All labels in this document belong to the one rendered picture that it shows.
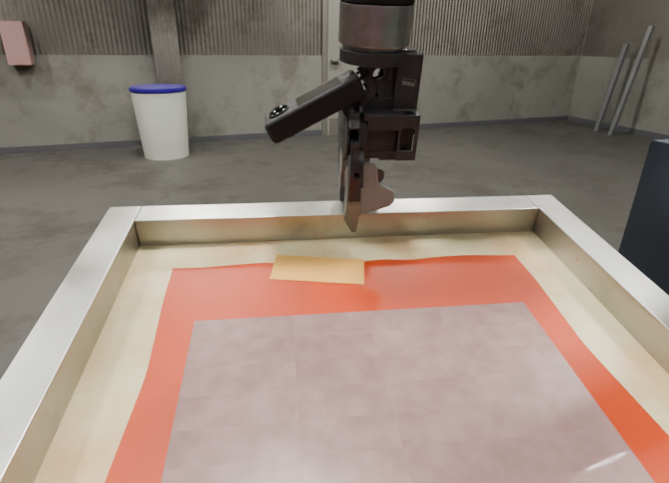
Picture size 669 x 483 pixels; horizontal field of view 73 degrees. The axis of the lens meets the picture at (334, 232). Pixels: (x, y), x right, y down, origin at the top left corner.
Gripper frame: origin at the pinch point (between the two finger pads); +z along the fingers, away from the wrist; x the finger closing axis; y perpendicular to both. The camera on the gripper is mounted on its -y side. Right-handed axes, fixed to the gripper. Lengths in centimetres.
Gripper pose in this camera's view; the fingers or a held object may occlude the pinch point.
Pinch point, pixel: (344, 213)
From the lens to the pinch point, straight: 57.9
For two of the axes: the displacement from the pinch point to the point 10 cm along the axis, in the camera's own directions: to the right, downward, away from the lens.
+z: -0.3, 8.5, 5.2
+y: 9.9, -0.4, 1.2
